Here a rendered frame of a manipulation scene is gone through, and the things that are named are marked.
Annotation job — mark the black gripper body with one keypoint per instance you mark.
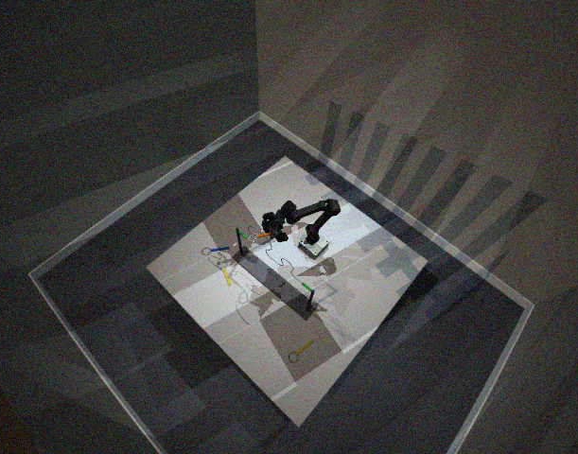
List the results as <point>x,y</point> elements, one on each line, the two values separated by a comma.
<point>280,221</point>

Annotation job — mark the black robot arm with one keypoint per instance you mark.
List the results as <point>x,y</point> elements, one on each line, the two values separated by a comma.
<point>293,215</point>

